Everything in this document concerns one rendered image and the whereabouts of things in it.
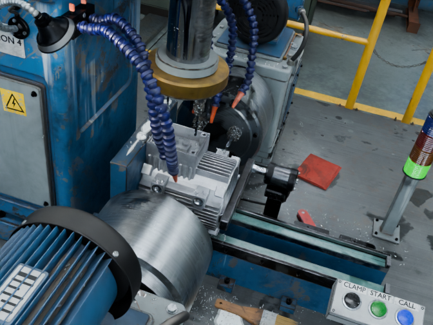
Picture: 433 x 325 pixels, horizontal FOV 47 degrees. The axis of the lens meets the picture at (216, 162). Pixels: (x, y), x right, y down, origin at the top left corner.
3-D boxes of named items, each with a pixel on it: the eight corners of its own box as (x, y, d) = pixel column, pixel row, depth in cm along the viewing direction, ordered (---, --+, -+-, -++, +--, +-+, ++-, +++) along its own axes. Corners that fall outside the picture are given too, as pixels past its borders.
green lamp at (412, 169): (403, 175, 135) (408, 162, 132) (403, 163, 140) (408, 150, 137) (425, 182, 134) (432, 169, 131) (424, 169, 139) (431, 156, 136)
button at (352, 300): (341, 306, 96) (343, 304, 95) (344, 291, 97) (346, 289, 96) (356, 311, 96) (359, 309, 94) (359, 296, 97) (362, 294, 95)
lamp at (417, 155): (408, 162, 132) (415, 149, 130) (408, 150, 137) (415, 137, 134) (432, 169, 131) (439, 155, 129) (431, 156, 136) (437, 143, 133)
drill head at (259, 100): (160, 171, 141) (165, 95, 126) (205, 103, 173) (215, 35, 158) (245, 198, 137) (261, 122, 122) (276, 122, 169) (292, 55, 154)
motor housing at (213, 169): (134, 225, 123) (137, 165, 112) (163, 179, 138) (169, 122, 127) (211, 250, 120) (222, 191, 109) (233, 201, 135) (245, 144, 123)
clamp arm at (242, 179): (243, 165, 135) (215, 228, 115) (245, 156, 133) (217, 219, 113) (256, 169, 134) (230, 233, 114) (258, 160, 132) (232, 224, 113)
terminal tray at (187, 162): (144, 167, 117) (145, 142, 113) (162, 143, 126) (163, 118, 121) (192, 182, 115) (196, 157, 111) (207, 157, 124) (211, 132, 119)
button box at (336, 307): (324, 318, 99) (329, 312, 94) (332, 284, 102) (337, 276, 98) (412, 347, 96) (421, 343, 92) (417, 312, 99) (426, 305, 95)
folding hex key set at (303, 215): (316, 233, 147) (317, 229, 145) (307, 235, 146) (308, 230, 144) (304, 213, 153) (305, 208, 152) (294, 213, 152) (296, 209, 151)
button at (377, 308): (366, 315, 95) (369, 313, 94) (370, 300, 97) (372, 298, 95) (383, 320, 95) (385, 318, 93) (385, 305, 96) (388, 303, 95)
